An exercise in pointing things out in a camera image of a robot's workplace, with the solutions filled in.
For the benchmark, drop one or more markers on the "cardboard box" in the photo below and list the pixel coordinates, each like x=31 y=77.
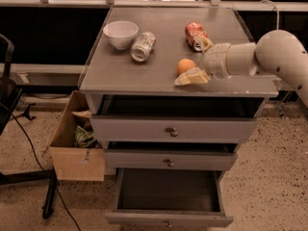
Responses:
x=71 y=162

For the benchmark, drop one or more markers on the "grey bottom drawer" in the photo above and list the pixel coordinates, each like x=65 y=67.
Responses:
x=169 y=198

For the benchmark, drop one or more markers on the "grey drawer cabinet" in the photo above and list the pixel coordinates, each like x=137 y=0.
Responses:
x=115 y=73

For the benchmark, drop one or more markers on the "orange fruit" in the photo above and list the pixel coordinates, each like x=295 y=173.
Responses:
x=184 y=65

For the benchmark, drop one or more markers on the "green snack bag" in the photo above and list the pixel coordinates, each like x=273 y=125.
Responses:
x=84 y=138

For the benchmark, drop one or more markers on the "orange soda can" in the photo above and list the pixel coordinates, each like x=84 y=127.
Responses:
x=195 y=34

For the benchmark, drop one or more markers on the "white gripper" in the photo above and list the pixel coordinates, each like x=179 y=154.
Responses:
x=216 y=61

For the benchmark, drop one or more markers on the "grey top drawer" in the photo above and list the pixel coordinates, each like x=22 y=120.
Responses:
x=176 y=118

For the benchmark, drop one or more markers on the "white green soda can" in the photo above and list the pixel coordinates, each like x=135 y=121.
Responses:
x=142 y=46

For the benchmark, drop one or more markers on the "grey middle drawer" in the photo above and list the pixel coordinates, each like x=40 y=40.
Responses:
x=172 y=155

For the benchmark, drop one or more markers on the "white ceramic bowl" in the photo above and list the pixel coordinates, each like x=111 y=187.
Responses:
x=121 y=34

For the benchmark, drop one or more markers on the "grey drawer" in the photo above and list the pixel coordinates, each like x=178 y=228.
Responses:
x=172 y=155
x=176 y=118
x=169 y=198

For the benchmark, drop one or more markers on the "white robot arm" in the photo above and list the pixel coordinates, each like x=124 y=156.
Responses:
x=278 y=52

